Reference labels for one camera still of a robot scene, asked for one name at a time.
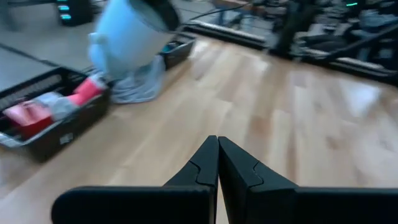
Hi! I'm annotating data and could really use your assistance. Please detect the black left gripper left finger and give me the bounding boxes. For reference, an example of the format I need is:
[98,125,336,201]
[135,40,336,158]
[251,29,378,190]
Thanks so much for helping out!
[51,135,220,224]

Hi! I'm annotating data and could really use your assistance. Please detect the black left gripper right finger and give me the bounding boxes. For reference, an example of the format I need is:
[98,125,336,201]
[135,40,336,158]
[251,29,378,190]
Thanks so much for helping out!
[218,136,398,224]

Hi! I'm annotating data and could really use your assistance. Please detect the green white charger cube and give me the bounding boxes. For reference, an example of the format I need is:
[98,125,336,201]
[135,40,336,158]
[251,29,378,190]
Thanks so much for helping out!
[33,91,80,121]

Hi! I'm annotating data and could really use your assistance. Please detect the pink charger white print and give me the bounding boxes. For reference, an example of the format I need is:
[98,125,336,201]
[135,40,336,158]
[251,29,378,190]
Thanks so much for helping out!
[2,100,53,127]

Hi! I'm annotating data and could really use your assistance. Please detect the black mesh basket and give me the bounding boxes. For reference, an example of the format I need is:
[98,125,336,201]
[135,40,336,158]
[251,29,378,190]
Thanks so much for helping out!
[159,35,196,71]
[0,66,112,163]

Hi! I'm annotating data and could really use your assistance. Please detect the white cylindrical cup black rim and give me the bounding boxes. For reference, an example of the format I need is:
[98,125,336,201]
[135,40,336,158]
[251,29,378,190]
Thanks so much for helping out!
[88,0,182,78]

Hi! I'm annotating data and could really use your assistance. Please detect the black box teal lights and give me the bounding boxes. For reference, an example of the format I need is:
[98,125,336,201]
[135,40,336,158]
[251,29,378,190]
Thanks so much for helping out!
[55,0,94,27]

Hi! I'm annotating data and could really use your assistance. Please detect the white coiled cable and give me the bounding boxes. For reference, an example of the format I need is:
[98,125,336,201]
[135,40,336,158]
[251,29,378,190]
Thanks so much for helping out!
[90,55,168,105]

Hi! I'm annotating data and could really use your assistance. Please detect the black aluminium table frame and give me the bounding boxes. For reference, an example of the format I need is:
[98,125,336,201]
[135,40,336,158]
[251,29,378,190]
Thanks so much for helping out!
[185,19,398,86]

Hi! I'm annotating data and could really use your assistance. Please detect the thin black cable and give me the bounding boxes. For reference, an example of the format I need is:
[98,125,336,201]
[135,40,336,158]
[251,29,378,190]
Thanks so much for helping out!
[182,2,251,25]

